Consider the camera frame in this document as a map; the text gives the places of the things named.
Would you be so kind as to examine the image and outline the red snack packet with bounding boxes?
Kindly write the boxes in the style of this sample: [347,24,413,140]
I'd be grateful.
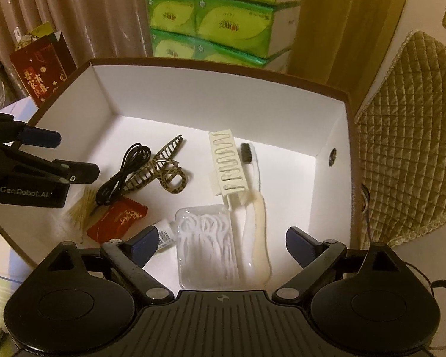
[87,197,148,244]

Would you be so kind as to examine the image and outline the white pill bottle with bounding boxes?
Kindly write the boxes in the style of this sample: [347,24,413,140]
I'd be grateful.
[154,218,176,252]

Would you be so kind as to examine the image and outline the white toothbrush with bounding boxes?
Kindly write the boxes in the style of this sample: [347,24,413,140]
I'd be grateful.
[241,143,272,289]

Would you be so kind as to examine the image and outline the cotton swabs bag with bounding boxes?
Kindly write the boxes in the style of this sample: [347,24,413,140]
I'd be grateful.
[66,185,97,241]

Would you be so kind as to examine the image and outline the clear floss pick box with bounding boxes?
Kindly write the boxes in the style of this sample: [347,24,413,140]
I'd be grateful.
[175,205,240,290]

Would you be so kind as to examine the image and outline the black usb cable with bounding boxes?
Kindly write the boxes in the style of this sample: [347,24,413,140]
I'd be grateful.
[90,142,154,216]

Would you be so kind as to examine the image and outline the red gift bag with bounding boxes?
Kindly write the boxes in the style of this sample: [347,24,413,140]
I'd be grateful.
[10,22,76,107]

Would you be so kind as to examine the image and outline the brown cardboard box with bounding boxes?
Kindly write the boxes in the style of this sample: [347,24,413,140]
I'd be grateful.
[0,57,363,291]

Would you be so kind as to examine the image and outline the steel kettle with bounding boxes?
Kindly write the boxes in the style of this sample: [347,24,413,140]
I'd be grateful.
[406,262,446,356]

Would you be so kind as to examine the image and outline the quilted chair cushion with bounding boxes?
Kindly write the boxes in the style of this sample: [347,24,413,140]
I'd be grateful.
[355,31,446,248]

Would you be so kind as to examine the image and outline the brown curtain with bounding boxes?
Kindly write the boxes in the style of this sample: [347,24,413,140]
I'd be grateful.
[0,0,152,98]

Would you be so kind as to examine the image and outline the green tissue pack stack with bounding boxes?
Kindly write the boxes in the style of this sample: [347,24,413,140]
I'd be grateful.
[146,0,302,73]

